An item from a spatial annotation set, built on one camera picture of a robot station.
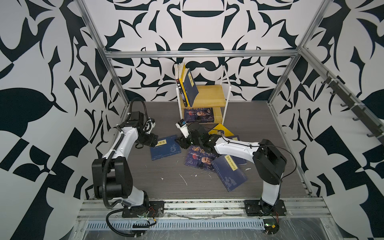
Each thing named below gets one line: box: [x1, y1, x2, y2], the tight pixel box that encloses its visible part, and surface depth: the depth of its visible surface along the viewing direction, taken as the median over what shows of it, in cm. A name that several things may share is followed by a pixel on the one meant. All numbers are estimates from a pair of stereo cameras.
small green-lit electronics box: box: [263, 219, 280, 235], surface depth 73 cm
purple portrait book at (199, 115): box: [184, 107, 215, 123], surface depth 107 cm
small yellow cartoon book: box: [208, 123, 235, 137], surface depth 104 cm
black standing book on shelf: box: [174, 63, 188, 108], surface depth 81 cm
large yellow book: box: [177, 62, 191, 108], surface depth 82 cm
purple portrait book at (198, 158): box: [184, 145, 218, 173], surface depth 91 cm
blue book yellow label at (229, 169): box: [211, 154, 248, 193], surface depth 86 cm
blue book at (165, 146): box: [150, 134, 182, 161], surface depth 96 cm
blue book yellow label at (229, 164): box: [218, 154, 247, 175], surface depth 87 cm
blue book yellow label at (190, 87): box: [183, 69, 199, 107], surface depth 88 cm
